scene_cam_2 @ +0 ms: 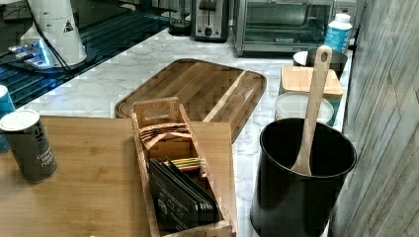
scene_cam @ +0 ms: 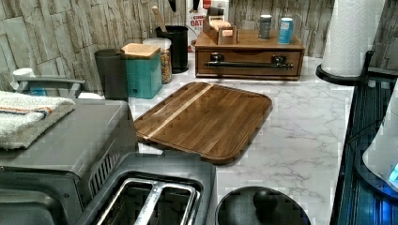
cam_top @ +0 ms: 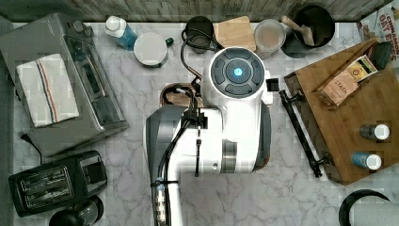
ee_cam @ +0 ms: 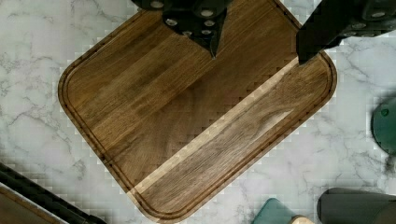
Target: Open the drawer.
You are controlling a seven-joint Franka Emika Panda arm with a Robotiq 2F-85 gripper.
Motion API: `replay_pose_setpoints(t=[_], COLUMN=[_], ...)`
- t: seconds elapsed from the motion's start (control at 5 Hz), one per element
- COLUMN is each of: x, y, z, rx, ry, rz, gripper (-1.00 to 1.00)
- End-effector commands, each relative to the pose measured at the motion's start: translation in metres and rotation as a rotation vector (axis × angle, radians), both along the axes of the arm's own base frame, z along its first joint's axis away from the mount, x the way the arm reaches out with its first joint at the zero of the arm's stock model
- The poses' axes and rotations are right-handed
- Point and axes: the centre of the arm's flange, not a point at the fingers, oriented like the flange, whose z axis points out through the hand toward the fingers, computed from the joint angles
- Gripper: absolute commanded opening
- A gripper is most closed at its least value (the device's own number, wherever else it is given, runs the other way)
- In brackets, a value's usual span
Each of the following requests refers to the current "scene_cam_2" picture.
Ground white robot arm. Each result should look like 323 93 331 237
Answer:
1 0 92 73

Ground wooden drawer cabinet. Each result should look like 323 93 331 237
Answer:
0 116 239 237

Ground wooden cutting board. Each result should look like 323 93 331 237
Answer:
115 58 267 139

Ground wooden tea bag organizer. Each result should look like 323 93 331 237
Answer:
130 97 236 237

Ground clear container white lid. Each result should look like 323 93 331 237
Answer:
275 92 334 124

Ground black tea bag packets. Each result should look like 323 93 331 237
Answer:
147 159 219 232

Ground teal canister wooden lid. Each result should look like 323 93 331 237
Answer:
279 65 343 125

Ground black toaster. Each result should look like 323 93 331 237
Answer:
191 0 229 42

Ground silver toaster oven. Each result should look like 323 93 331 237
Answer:
232 0 357 56

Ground wooden spoon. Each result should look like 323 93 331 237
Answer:
292 45 332 177

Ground white bowl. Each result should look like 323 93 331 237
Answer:
293 51 307 66

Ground black utensil holder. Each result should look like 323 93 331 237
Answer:
250 118 357 237

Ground dark grey cup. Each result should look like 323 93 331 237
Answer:
306 48 348 78

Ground blue bottle white cap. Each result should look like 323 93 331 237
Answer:
324 14 353 53

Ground grey pepper shaker can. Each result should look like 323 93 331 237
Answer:
1 110 57 183

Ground blue salt container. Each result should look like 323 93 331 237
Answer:
0 85 15 152

